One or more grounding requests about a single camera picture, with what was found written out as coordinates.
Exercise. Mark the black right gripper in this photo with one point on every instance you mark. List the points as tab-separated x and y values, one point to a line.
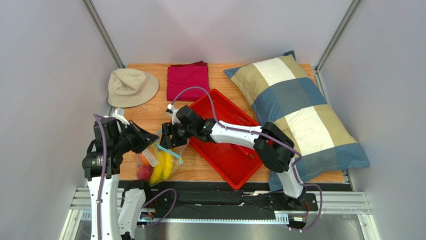
173	133

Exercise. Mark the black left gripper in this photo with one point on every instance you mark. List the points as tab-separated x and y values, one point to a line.
145	139

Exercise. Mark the clear zip top bag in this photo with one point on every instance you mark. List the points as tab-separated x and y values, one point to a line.
151	154

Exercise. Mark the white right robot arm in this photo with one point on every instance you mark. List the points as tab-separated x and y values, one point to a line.
274	148

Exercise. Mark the orange fake fruit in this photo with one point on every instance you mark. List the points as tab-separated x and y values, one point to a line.
143	160

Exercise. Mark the yellow fake banana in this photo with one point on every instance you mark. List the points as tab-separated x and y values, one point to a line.
164	169

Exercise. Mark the red fake apple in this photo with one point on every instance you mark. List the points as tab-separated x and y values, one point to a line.
144	172

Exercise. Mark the purple fake eggplant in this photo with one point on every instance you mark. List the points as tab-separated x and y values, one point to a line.
246	152

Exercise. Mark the beige bucket hat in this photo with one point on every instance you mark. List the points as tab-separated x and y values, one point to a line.
129	87

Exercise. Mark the magenta folded cloth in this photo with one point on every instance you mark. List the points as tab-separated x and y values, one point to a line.
183	76

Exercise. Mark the red plastic tray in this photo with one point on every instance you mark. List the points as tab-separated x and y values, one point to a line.
231	165

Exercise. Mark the plaid checkered pillow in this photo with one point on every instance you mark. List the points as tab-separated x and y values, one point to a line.
281	92

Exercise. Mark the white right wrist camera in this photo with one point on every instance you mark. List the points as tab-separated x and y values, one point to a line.
172	112

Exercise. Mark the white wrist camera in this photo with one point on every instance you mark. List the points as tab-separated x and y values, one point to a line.
172	112
119	113

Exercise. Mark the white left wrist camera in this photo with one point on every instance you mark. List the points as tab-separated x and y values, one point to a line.
119	113

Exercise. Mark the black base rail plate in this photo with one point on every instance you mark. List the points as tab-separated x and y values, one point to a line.
217	201

